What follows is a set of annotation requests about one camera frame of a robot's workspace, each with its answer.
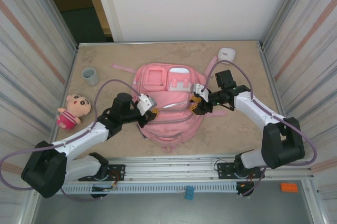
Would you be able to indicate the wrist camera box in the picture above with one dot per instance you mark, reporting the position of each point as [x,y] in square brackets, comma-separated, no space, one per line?
[200,90]
[146,103]

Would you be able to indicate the cartoon boy plush doll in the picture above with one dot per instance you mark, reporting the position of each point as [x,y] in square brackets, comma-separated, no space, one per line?
[75,111]

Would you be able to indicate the aluminium mounting rail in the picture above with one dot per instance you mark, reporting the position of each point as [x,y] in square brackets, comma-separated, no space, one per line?
[171,167]

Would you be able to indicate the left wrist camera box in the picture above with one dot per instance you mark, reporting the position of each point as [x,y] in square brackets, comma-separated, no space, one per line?
[146,103]

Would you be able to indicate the blue connector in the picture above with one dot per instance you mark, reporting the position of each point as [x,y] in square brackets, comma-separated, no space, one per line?
[189,193]

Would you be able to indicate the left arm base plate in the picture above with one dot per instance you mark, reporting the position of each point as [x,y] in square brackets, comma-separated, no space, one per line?
[117,172]

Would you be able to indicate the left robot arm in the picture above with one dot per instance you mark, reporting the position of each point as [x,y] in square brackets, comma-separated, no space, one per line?
[79,137]

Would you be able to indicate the white square container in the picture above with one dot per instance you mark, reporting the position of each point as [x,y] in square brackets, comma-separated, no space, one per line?
[226,53]

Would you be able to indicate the pink student backpack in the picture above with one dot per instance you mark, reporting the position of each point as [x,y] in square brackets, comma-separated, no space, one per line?
[171,126]

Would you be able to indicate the orange toy brick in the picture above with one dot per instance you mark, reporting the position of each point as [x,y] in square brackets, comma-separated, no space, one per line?
[289,187]

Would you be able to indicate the aluminium table edge rail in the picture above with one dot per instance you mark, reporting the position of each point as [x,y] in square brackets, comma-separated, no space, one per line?
[105,44]

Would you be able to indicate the grey cup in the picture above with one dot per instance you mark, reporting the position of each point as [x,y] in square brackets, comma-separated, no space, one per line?
[89,75]

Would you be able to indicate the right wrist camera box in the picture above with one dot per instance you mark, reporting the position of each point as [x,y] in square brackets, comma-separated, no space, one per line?
[200,90]

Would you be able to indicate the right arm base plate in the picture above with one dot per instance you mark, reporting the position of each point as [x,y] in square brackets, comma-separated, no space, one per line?
[226,171]

